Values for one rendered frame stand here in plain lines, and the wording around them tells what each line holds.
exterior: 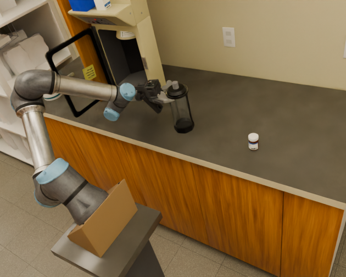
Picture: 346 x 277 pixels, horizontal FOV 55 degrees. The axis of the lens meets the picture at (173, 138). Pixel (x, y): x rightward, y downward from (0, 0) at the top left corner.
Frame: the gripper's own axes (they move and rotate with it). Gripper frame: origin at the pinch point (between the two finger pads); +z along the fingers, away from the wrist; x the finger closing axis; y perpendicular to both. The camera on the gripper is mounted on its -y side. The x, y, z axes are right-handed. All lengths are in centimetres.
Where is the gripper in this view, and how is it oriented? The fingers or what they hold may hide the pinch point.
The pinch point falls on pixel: (176, 94)
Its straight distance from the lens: 157.1
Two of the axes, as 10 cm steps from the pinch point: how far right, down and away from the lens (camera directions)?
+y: -2.6, -7.5, -6.1
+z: 9.2, 0.0, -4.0
